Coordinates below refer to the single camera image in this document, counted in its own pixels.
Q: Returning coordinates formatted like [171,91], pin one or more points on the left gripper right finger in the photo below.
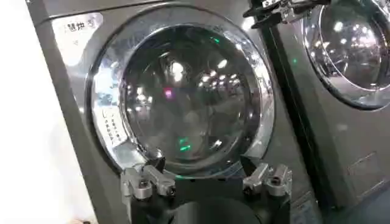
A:
[275,182]

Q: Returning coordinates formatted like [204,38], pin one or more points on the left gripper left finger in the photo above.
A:
[143,184]

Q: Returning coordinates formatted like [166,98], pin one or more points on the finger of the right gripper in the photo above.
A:
[269,19]
[265,8]

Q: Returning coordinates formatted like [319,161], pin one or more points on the grey dryer with white label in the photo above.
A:
[91,170]

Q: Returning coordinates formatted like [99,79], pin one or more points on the grey dryer with plain front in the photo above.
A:
[341,146]

